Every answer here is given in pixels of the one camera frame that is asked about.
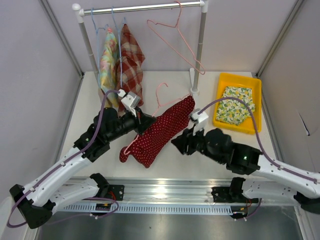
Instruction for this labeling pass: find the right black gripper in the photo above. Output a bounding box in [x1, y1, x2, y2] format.
[171, 123, 225, 165]

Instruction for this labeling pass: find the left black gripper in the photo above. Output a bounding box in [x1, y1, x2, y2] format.
[106, 106, 157, 143]

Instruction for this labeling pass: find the pink wire hanger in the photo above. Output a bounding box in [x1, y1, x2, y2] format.
[146, 0, 206, 75]
[123, 82, 193, 156]

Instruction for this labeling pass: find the red polka dot skirt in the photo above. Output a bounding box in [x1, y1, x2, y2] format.
[119, 95, 195, 169]

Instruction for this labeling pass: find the lemon print cloth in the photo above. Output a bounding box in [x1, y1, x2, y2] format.
[215, 86, 256, 126]

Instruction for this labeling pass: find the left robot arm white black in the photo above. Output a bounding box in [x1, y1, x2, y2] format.
[9, 107, 156, 229]

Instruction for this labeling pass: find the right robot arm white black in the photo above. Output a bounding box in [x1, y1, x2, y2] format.
[171, 128, 320, 214]

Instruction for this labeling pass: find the red plaid garment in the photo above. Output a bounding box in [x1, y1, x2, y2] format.
[116, 24, 145, 107]

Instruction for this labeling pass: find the pastel floral garment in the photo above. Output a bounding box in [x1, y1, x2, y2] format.
[99, 27, 119, 94]

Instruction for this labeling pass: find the yellow plastic tray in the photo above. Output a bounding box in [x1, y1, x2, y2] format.
[212, 72, 262, 135]

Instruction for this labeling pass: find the clothes rack metal white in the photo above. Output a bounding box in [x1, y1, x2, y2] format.
[72, 0, 209, 96]

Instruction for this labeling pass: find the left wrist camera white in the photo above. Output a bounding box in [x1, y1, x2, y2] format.
[118, 89, 141, 118]

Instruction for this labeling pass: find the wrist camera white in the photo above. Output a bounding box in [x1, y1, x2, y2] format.
[118, 89, 141, 118]
[189, 108, 209, 136]

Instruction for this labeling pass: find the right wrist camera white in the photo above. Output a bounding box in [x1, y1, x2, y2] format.
[189, 108, 209, 136]

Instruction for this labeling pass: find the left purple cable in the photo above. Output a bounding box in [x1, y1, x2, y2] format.
[6, 89, 123, 228]

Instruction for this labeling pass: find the white slotted cable duct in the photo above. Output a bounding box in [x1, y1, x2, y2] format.
[62, 202, 233, 216]

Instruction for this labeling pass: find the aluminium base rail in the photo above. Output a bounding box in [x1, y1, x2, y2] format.
[32, 176, 301, 208]

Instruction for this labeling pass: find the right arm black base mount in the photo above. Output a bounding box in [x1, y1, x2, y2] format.
[211, 186, 259, 204]

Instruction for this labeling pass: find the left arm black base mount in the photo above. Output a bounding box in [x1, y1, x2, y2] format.
[95, 184, 125, 201]

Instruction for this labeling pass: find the blue wire hanger right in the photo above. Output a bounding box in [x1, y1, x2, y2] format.
[111, 7, 127, 89]

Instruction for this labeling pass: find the blue wire hanger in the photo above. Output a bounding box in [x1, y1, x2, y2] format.
[90, 7, 109, 87]
[111, 7, 127, 89]

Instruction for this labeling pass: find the blue wire hanger left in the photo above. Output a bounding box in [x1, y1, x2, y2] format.
[90, 7, 109, 87]

